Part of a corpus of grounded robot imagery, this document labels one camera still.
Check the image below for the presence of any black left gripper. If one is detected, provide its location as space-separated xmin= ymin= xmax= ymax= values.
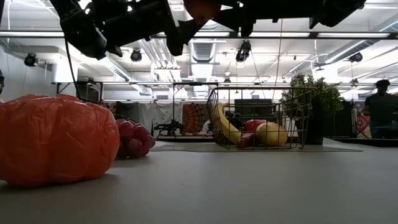
xmin=102 ymin=0 xmax=206 ymax=57

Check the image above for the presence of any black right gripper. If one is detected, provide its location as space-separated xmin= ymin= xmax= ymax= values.
xmin=214 ymin=0 xmax=312 ymax=39

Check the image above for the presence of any small orange fruit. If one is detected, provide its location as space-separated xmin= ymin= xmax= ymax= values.
xmin=183 ymin=0 xmax=222 ymax=24

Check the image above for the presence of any black grape bunch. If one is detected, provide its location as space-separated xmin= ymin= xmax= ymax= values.
xmin=224 ymin=110 xmax=245 ymax=130

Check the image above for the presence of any yellow banana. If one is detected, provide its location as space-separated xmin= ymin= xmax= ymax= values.
xmin=216 ymin=102 xmax=243 ymax=146

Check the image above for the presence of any red apple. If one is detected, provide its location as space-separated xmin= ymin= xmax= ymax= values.
xmin=244 ymin=119 xmax=268 ymax=133

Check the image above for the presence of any yellow orange mango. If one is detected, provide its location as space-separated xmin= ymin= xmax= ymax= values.
xmin=255 ymin=121 xmax=289 ymax=147

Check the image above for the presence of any dark red pepper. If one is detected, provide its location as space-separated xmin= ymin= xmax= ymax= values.
xmin=236 ymin=132 xmax=256 ymax=149

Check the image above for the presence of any orange mandala tapestry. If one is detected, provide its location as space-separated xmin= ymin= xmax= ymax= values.
xmin=182 ymin=103 xmax=213 ymax=134

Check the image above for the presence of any white patterned cloth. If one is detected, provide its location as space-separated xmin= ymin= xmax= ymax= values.
xmin=136 ymin=101 xmax=184 ymax=131

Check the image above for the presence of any black monitor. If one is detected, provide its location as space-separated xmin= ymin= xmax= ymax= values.
xmin=233 ymin=98 xmax=274 ymax=118

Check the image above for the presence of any black background stand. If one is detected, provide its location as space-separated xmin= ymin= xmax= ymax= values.
xmin=154 ymin=82 xmax=219 ymax=138

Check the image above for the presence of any long overhead light bar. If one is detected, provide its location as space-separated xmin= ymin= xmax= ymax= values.
xmin=0 ymin=30 xmax=398 ymax=40

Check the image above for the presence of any green potted plant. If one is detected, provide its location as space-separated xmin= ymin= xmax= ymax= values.
xmin=279 ymin=73 xmax=345 ymax=146

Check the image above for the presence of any red grape bunch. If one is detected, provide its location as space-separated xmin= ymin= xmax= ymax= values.
xmin=115 ymin=118 xmax=156 ymax=160

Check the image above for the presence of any grey table mat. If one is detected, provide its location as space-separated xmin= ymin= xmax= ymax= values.
xmin=0 ymin=136 xmax=398 ymax=224

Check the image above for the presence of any person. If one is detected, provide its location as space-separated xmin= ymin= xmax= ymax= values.
xmin=363 ymin=79 xmax=398 ymax=139

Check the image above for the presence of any orange pumpkin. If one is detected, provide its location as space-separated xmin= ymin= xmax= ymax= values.
xmin=0 ymin=94 xmax=121 ymax=187

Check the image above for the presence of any black wire basket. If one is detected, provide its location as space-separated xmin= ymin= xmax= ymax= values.
xmin=206 ymin=86 xmax=317 ymax=151

